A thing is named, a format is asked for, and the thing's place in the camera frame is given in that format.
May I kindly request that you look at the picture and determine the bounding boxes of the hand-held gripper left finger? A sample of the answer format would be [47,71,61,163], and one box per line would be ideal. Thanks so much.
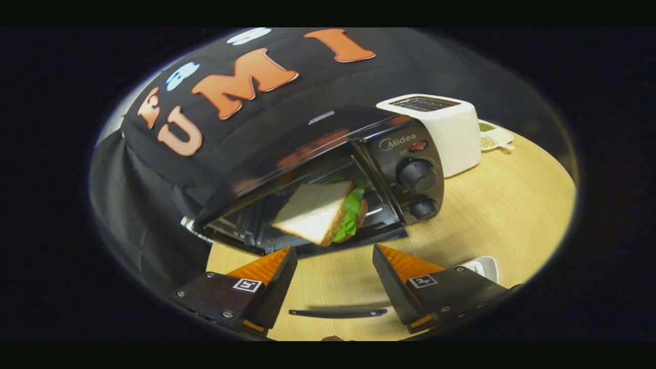
[168,246,298,338]

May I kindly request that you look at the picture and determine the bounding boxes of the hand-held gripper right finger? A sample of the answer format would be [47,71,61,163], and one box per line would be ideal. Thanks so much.
[372,244,521,335]

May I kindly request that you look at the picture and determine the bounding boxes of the white divided plate with grains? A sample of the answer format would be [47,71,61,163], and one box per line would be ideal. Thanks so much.
[478,120,515,153]

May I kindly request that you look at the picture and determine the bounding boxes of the small white tray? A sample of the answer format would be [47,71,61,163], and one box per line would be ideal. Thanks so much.
[459,256,500,284]

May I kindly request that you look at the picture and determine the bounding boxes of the sandwich with lettuce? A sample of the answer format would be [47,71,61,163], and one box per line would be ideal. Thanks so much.
[271,177,369,248]

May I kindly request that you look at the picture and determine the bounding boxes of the black toaster oven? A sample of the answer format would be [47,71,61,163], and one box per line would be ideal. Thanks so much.
[180,105,445,319]

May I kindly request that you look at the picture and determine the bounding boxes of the white pop-up toaster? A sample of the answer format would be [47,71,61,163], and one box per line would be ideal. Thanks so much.
[376,94,482,179]

